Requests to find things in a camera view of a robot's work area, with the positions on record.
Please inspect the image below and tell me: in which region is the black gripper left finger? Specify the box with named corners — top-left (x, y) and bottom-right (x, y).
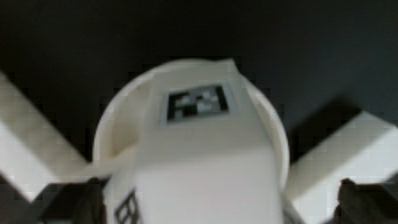
top-left (38, 178), bottom-right (106, 224)

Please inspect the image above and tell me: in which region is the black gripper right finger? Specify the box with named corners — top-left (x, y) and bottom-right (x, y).
top-left (331, 179), bottom-right (398, 224)

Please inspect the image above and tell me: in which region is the white stool leg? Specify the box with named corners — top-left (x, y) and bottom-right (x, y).
top-left (106, 60), bottom-right (282, 224)

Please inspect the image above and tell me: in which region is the white round stool seat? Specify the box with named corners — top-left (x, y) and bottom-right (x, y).
top-left (90, 58), bottom-right (291, 224)

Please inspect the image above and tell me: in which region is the white U-shaped boundary fence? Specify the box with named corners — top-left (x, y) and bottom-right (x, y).
top-left (0, 73), bottom-right (398, 224)

